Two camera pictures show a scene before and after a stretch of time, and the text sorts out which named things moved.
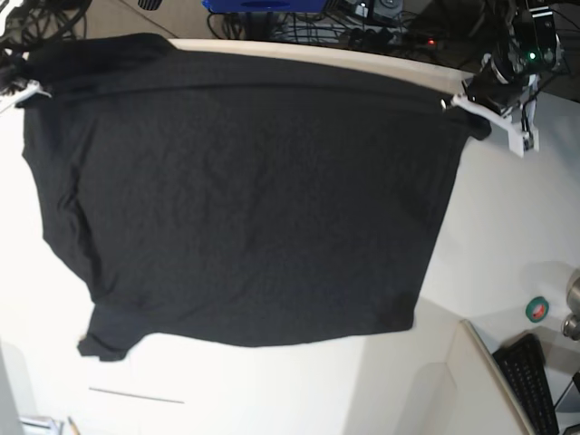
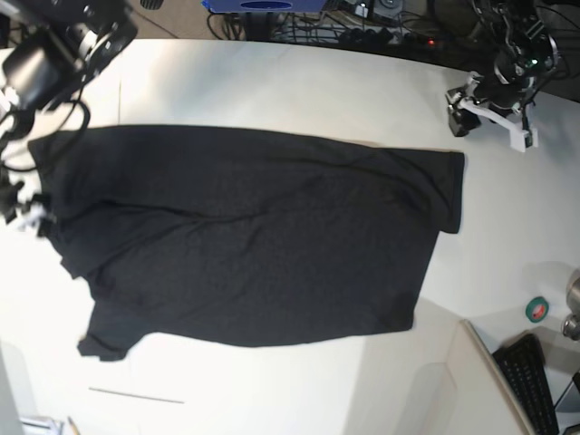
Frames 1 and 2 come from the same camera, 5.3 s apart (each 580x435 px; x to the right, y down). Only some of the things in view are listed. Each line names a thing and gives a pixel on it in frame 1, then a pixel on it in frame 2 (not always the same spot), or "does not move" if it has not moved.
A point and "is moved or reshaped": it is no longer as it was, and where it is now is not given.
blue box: x=260 y=6 does not move
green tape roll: x=536 y=309 does not move
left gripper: x=15 y=69 to x=38 y=208
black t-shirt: x=209 y=198 is moved or reshaped
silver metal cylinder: x=571 y=325 does not move
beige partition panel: x=487 y=404 does not move
